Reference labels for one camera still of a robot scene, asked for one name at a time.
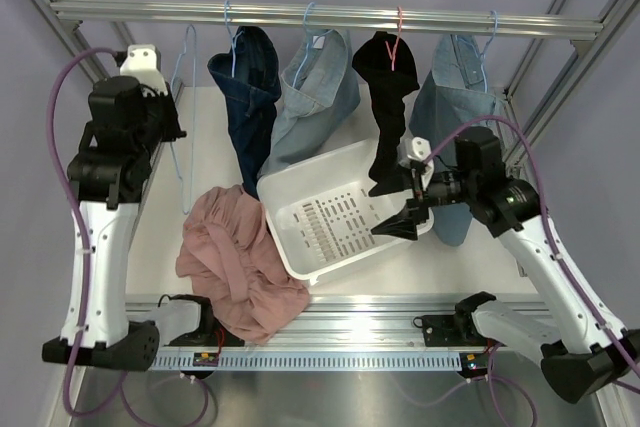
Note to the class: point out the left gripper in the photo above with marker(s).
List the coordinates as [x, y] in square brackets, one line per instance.
[162, 100]

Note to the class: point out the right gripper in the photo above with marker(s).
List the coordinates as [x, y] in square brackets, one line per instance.
[405, 224]

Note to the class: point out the black skirt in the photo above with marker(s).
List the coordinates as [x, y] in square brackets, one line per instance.
[387, 92]

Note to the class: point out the pink wire hanger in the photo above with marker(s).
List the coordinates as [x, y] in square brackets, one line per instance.
[392, 48]

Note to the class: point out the pink skirt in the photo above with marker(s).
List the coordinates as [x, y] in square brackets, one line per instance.
[230, 257]

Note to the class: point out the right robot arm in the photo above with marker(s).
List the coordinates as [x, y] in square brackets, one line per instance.
[588, 347]

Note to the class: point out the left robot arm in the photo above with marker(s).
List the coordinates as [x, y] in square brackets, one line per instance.
[130, 119]

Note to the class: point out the dark blue denim skirt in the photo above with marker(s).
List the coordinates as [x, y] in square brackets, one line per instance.
[251, 108]

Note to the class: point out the blue hanger of dark denim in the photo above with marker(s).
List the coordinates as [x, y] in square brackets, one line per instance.
[229, 37]

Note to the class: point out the light blue denim skirt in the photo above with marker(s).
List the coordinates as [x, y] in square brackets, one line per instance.
[327, 94]

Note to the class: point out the blue hanger far right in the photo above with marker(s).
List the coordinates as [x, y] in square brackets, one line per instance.
[487, 52]

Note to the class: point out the blue hanger of light denim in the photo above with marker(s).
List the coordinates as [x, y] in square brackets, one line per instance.
[307, 45]

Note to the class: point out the white plastic basket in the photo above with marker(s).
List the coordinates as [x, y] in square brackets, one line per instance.
[321, 217]

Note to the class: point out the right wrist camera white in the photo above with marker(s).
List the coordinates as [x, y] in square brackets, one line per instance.
[412, 155]

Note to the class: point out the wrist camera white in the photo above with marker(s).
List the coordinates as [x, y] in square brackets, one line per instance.
[412, 155]
[143, 62]

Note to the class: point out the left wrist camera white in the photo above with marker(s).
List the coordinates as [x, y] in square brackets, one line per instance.
[143, 62]

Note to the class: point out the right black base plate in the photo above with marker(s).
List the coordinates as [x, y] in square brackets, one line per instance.
[441, 331]

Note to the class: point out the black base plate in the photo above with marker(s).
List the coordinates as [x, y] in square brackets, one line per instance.
[230, 334]
[441, 331]

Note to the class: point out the aluminium hanging rail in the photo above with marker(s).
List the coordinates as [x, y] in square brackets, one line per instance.
[373, 18]

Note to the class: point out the left aluminium frame post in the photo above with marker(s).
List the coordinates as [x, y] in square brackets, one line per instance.
[30, 29]

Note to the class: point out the aluminium frame post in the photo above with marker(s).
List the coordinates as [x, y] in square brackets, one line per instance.
[552, 71]
[30, 29]

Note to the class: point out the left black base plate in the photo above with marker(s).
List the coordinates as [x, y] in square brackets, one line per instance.
[230, 334]

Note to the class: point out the right aluminium frame post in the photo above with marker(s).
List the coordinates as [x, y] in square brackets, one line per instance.
[552, 71]

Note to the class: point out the slotted cable duct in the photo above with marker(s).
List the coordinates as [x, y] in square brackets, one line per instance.
[306, 361]

